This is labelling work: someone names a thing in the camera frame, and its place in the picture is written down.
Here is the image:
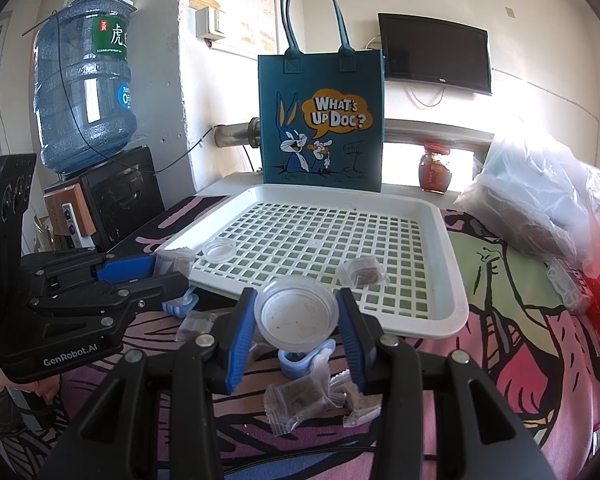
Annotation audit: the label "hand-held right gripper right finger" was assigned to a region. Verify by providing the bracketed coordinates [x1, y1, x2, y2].
[332, 287, 556, 480]

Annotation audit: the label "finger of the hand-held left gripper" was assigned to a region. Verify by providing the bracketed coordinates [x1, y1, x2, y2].
[22, 247, 155, 291]
[27, 274, 191, 328]

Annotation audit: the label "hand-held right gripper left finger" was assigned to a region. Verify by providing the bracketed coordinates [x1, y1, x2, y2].
[37, 287, 261, 480]

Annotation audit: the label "light blue plastic clip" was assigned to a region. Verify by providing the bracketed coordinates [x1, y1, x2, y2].
[278, 340, 337, 378]
[162, 292, 200, 318]

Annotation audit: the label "clear brown snack packet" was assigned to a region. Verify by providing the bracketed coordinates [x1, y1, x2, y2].
[337, 370, 381, 428]
[264, 360, 348, 433]
[155, 247, 193, 278]
[177, 310, 231, 343]
[341, 256, 387, 288]

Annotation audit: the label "clear round plastic lid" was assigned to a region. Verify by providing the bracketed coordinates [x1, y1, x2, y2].
[254, 276, 342, 353]
[202, 240, 236, 263]

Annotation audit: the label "white grid tray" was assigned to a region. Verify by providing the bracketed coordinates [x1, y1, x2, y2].
[157, 183, 470, 339]

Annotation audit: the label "brown wooden box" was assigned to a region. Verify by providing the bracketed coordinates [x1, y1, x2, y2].
[44, 184, 90, 239]

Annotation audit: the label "black water dispenser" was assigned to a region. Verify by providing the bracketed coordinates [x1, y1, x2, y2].
[45, 146, 166, 253]

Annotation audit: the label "blue water jug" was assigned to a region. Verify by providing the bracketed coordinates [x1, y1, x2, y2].
[32, 0, 138, 176]

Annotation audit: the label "grey metal pipe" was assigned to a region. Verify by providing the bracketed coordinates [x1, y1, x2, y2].
[214, 116, 496, 151]

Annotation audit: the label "glass jar red contents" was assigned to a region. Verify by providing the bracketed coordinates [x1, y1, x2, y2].
[419, 142, 453, 193]

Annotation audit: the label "clear plastic packaging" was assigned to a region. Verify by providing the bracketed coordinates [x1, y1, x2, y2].
[547, 257, 593, 313]

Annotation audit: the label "clear plastic bag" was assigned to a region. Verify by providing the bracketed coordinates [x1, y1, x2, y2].
[452, 125, 600, 278]

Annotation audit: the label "teal cartoon tote bag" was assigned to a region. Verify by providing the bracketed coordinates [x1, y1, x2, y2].
[257, 0, 385, 193]

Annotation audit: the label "grey wall electrical box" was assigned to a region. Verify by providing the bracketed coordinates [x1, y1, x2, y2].
[195, 7, 226, 41]

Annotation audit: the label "black wall television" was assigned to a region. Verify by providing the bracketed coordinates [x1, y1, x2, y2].
[377, 12, 493, 96]

